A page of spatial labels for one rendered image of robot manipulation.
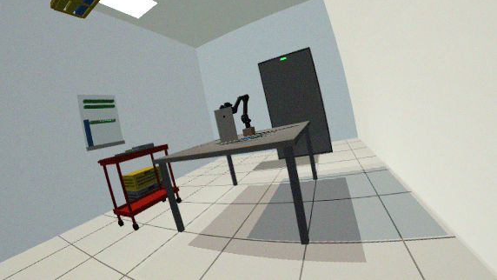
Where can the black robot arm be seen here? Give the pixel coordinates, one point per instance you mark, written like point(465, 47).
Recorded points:
point(245, 117)

